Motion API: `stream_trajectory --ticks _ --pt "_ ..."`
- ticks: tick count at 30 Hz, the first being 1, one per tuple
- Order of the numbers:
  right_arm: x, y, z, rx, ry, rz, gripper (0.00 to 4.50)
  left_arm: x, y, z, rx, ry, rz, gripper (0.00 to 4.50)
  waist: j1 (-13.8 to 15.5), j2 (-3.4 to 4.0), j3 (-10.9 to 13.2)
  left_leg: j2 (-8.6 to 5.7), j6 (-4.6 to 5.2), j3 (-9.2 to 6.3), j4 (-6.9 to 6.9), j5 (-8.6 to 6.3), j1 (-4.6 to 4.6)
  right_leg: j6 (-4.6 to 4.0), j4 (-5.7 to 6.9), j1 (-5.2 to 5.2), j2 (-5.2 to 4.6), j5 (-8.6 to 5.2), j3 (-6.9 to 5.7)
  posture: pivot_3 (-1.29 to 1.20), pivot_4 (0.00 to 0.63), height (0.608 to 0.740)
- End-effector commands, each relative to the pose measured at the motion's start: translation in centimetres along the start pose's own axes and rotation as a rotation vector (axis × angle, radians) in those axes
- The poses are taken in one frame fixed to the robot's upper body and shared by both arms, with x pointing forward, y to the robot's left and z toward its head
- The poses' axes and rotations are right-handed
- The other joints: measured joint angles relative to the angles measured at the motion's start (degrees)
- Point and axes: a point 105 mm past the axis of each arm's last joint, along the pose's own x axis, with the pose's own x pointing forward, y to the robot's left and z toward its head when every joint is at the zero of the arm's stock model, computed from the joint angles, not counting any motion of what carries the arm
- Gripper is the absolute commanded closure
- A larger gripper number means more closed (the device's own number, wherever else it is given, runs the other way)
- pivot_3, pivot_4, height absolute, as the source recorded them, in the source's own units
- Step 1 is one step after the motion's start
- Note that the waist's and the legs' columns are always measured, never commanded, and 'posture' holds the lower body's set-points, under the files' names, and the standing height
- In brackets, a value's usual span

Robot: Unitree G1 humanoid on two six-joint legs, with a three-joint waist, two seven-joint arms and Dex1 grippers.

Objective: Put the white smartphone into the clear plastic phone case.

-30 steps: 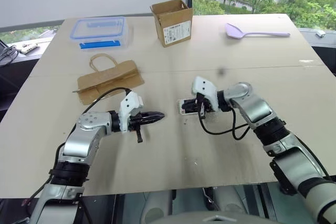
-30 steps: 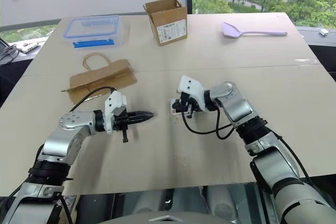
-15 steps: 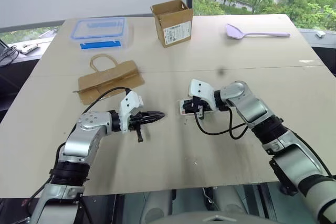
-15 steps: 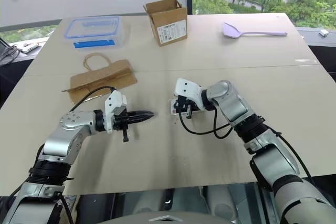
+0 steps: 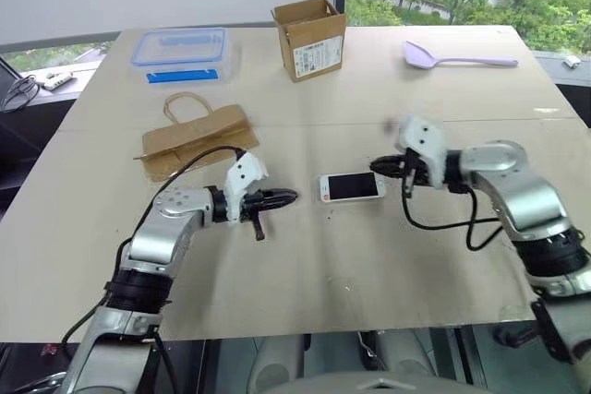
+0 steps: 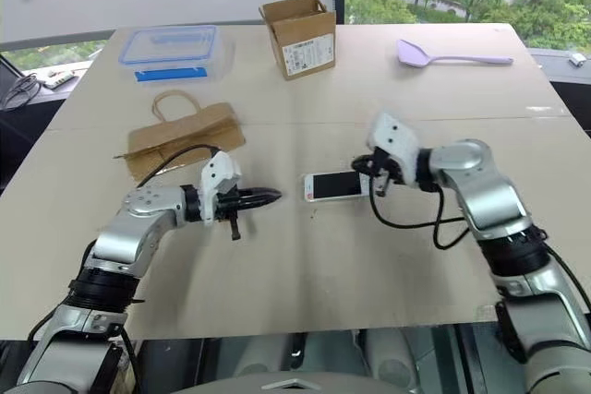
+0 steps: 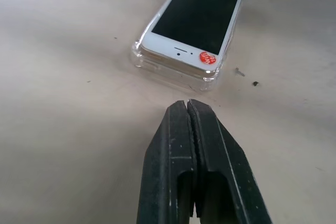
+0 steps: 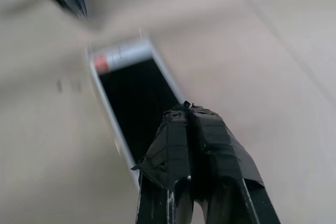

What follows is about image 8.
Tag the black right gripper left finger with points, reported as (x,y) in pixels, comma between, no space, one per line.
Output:
(168,171)

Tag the white smartphone with black screen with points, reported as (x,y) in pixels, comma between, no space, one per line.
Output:
(131,90)

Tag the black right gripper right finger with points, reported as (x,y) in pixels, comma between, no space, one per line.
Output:
(223,166)

